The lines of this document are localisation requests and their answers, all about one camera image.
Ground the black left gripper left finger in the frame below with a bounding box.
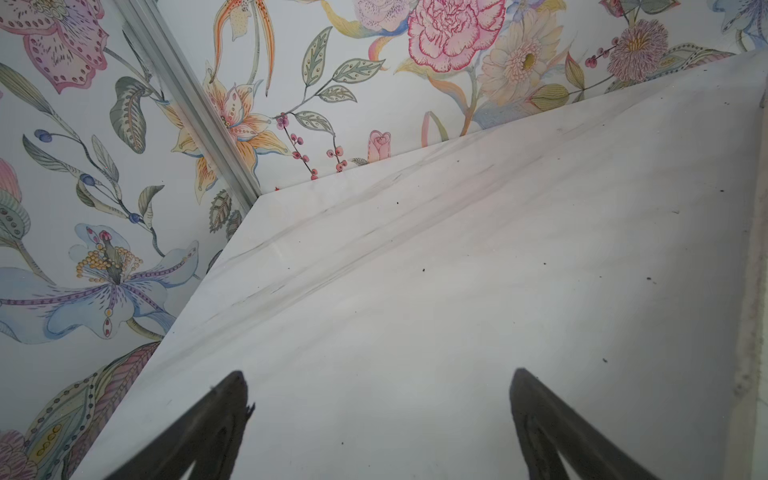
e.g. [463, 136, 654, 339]
[109, 371, 255, 479]

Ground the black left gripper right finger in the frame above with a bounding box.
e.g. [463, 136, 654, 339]
[509, 368, 656, 479]

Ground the aluminium corner post left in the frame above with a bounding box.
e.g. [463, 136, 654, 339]
[116, 0, 261, 209]

